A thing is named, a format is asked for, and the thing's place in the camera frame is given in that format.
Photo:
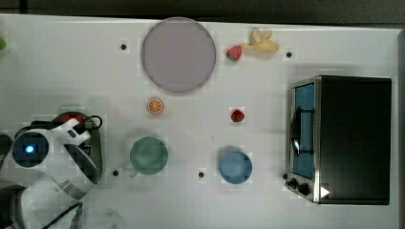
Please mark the black toaster oven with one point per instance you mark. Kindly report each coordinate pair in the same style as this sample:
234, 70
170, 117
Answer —
340, 139

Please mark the grey round plate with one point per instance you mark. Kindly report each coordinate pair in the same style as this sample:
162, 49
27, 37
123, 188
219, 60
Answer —
178, 55

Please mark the black cylinder upper left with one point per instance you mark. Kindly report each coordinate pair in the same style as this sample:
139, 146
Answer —
5, 144

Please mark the orange slice toy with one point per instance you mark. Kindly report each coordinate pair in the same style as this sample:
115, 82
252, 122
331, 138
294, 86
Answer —
155, 106

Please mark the strawberry toy centre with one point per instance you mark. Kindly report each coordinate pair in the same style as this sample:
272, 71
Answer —
237, 116

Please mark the yellow peeled banana toy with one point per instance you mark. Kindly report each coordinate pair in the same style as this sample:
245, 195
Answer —
260, 42

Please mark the strawberry toy near banana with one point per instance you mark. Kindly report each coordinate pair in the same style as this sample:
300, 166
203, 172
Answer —
234, 53

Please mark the red ketchup bottle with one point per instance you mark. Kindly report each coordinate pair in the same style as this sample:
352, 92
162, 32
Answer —
69, 116

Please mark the blue bowl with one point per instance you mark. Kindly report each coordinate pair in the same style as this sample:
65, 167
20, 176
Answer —
236, 167

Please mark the green round object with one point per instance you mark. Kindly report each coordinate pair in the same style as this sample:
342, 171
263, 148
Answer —
3, 44

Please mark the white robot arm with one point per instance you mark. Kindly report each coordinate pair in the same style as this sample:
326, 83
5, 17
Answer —
46, 171

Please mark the green cup with handle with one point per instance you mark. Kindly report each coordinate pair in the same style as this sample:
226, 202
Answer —
148, 156

